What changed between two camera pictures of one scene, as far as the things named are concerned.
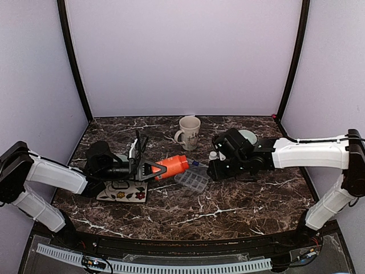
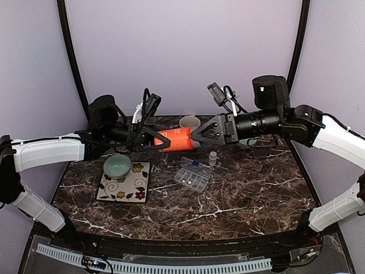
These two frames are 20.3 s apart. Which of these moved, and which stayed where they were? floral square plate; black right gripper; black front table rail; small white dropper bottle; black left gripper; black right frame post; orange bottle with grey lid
Moved: black right gripper; black left gripper; orange bottle with grey lid
Stayed: small white dropper bottle; floral square plate; black right frame post; black front table rail
